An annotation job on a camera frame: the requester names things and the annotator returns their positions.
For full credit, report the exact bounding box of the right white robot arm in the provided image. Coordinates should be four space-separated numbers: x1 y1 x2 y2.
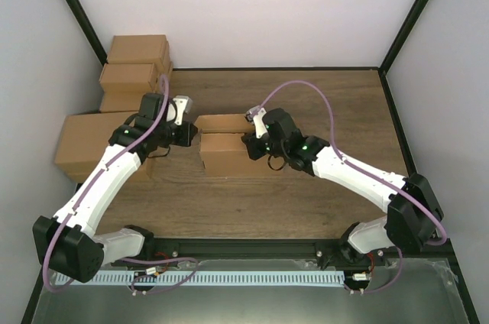
241 106 443 265

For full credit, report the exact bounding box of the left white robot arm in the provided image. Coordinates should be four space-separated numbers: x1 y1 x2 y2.
33 93 198 283

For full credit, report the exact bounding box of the large front cardboard box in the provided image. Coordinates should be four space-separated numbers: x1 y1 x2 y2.
54 112 132 175

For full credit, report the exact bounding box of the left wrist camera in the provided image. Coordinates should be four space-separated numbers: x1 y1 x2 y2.
167 96 193 125

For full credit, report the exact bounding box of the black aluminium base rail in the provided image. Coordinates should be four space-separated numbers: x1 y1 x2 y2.
47 238 452 264

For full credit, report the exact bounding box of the light blue slotted cable duct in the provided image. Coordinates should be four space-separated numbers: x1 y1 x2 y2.
55 270 345 287

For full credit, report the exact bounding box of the left black frame post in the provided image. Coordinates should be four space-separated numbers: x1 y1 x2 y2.
64 0 107 65

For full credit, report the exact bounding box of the black frame post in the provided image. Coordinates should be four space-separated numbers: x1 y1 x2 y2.
64 0 107 65
379 0 429 75

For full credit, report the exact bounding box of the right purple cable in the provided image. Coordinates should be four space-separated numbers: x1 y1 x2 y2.
259 80 448 296

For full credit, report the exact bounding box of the right black frame post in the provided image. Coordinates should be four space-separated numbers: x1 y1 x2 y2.
379 0 429 75

